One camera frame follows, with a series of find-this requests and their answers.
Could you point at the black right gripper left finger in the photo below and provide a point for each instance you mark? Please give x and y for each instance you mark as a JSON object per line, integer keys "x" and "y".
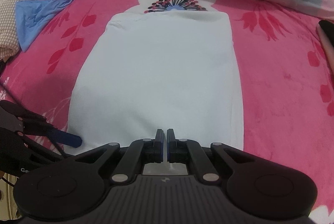
{"x": 153, "y": 149}

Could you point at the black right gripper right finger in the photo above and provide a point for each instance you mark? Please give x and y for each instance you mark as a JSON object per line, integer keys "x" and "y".
{"x": 177, "y": 151}

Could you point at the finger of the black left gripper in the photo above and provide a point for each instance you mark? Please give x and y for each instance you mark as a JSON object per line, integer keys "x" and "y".
{"x": 58, "y": 136}

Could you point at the white sweatshirt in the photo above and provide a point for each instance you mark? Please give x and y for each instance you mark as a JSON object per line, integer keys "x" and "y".
{"x": 174, "y": 69}

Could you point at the beige houndstooth cloth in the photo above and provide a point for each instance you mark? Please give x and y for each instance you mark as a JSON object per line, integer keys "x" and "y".
{"x": 9, "y": 39}

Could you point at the blue cloth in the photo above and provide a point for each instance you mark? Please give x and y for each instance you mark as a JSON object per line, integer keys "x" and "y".
{"x": 32, "y": 16}

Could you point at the pink floral fleece blanket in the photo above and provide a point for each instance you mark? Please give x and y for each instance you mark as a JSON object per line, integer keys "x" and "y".
{"x": 286, "y": 84}

